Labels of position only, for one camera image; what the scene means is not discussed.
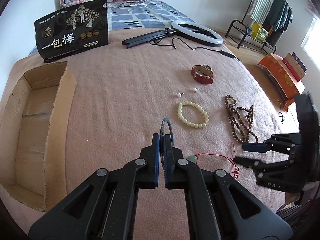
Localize red strap wristwatch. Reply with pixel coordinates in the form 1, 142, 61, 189
190, 64, 214, 85

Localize jade pendant red cord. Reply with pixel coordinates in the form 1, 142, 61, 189
186, 141, 240, 179

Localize black snack bag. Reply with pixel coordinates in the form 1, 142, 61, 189
34, 0, 109, 63

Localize blue plaid bed sheet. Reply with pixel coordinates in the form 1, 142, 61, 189
107, 0, 193, 30

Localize white ring light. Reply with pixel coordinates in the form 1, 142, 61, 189
122, 20, 223, 48

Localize brown wooden bead necklace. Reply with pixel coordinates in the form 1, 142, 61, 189
224, 95, 259, 144

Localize dark hanging clothes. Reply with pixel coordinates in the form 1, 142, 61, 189
263, 0, 293, 47

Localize orange gift box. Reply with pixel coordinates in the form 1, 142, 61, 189
257, 53, 305, 112

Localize dark blue bangle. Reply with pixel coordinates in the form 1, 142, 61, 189
159, 117, 175, 178

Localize striped hanging cloth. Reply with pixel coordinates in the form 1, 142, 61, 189
247, 0, 273, 25

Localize cream bead bracelet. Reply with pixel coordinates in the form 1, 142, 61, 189
177, 100, 209, 129

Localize cardboard box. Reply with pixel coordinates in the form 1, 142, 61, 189
1, 62, 76, 211

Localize black ring light cable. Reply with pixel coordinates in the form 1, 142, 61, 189
150, 37, 241, 62

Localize yellow box on rack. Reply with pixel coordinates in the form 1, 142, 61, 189
251, 22, 268, 42

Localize black clothes rack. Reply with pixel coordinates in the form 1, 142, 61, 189
225, 0, 293, 54

